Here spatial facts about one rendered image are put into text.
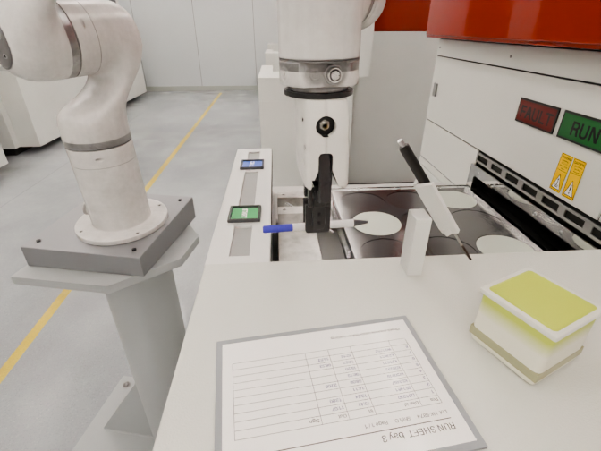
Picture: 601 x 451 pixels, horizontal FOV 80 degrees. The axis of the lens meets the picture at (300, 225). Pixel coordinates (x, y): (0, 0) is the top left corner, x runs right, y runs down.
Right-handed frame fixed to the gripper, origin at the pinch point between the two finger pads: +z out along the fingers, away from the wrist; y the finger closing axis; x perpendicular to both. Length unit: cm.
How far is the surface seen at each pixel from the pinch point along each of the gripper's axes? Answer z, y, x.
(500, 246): 14.5, 9.6, -36.2
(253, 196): 8.6, 25.5, 8.2
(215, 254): 8.0, 4.6, 14.2
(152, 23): -22, 827, 194
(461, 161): 13, 49, -50
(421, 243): 2.7, -4.8, -12.7
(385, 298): 7.6, -8.6, -7.2
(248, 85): 99, 814, 11
